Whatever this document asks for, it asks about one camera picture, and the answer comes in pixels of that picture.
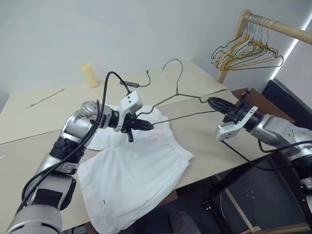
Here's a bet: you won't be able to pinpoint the black metal frame stand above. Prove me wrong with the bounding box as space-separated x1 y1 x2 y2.
203 153 312 234

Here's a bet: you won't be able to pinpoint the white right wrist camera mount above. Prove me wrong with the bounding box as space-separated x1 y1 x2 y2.
215 106 258 142

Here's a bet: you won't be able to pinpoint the yellow wire hanger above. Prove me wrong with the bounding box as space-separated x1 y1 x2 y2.
213 21 278 69

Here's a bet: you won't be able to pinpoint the dark rounded shape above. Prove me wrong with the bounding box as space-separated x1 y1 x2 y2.
170 211 196 234

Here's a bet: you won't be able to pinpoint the orange wire hanger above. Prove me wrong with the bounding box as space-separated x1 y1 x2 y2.
215 21 280 70

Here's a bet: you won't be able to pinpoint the brown board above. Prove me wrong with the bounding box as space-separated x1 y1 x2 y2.
230 87 296 125

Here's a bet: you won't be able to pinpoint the olive wire hanger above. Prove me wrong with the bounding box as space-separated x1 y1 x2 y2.
136 58 220 125

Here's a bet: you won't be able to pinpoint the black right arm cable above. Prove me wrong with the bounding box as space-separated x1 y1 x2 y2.
220 138 312 171

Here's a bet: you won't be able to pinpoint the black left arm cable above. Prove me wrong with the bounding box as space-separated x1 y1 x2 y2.
21 71 134 208

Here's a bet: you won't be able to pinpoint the pale yellow plastic bottle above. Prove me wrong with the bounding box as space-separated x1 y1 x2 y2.
80 63 99 89

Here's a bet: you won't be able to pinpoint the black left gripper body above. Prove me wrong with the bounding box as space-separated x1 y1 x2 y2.
121 117 142 143

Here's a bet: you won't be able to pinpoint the thin straight wire rod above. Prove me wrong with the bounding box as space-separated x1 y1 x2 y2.
27 88 65 108

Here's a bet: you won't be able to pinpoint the thin black cable with plug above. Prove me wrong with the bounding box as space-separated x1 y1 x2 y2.
118 70 151 88

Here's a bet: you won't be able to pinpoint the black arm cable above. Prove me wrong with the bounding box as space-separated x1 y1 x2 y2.
21 71 134 208
220 138 312 171

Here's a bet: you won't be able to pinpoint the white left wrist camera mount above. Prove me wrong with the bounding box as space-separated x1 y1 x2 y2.
114 91 144 133

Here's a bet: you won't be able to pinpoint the bunch of wire hangers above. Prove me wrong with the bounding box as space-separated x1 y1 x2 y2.
219 23 285 72

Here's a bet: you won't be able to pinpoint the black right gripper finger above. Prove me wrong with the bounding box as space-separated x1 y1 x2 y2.
210 101 235 115
207 97 236 108

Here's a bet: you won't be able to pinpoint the wooden frame base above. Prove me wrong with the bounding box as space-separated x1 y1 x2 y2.
223 187 312 234

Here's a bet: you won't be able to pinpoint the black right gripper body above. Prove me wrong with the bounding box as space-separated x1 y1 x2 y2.
222 90 251 124

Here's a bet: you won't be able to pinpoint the white shorts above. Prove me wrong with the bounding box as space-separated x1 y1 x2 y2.
78 106 195 234

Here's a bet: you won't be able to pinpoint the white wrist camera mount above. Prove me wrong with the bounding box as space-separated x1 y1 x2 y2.
215 106 258 142
114 91 144 133

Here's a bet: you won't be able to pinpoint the wooden clothes rack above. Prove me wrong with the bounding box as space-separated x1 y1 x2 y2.
217 9 312 84

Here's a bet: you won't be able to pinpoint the black flat panel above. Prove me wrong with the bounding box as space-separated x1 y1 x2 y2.
260 79 312 128

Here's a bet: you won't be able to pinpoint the light green wire hanger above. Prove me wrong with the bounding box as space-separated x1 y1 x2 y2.
211 20 273 66

